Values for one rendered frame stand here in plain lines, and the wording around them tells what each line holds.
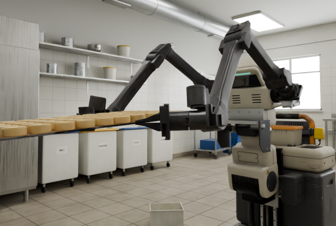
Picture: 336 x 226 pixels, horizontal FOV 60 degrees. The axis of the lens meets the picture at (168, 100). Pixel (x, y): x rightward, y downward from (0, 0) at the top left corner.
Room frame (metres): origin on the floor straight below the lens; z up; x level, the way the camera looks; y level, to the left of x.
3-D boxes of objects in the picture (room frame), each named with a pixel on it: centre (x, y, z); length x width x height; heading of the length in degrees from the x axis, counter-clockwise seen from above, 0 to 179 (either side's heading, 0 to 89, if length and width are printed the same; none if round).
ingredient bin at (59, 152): (4.00, 1.61, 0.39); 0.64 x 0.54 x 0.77; 50
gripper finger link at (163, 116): (0.84, 0.05, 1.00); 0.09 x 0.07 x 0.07; 88
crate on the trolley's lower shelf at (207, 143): (6.73, -1.03, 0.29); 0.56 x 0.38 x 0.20; 146
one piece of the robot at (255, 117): (1.54, -0.40, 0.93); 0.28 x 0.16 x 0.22; 42
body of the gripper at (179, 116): (0.84, -0.02, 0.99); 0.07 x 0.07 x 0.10; 88
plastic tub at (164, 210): (2.67, 0.02, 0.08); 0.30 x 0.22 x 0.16; 95
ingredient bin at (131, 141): (4.96, 0.73, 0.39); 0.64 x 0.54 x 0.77; 47
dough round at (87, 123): (0.77, 0.22, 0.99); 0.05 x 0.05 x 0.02
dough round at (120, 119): (0.85, 0.13, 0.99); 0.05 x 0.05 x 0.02
